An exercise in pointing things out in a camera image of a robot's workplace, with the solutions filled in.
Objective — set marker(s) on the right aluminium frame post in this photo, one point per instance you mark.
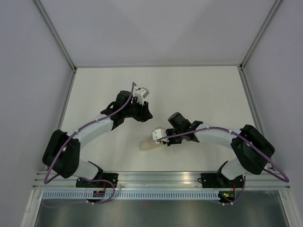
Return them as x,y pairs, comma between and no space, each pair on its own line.
270,15

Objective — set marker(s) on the beige cloth napkin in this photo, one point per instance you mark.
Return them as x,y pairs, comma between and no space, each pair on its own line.
149,143

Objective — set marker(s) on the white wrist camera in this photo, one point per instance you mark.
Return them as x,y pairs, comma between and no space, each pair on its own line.
159,136
141,93

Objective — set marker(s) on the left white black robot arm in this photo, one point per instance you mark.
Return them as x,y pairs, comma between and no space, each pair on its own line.
62,153

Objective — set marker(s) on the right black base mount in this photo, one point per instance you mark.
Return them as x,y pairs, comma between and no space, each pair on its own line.
218,181

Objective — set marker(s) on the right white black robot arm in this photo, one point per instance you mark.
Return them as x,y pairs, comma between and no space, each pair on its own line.
247,144

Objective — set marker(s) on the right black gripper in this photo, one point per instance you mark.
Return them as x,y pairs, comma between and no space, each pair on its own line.
172,142

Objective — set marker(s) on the white slotted cable duct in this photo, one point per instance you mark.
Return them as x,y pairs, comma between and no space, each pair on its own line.
132,195

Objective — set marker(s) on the left aluminium frame post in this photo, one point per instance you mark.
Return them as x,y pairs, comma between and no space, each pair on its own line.
50,26

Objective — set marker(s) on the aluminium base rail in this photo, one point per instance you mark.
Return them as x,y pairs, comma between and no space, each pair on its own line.
163,181

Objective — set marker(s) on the aluminium frame post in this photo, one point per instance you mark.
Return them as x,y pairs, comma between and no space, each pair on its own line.
50,26
270,15

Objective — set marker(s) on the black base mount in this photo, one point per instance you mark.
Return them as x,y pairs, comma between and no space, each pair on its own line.
101,180
218,181

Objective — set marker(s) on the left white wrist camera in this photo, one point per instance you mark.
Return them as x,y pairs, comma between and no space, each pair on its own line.
141,93

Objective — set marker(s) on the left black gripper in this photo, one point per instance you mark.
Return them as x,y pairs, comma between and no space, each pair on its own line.
145,114

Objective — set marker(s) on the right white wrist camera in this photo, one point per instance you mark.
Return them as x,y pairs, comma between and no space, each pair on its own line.
159,136

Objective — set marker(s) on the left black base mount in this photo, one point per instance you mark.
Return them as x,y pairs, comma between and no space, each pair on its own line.
101,180

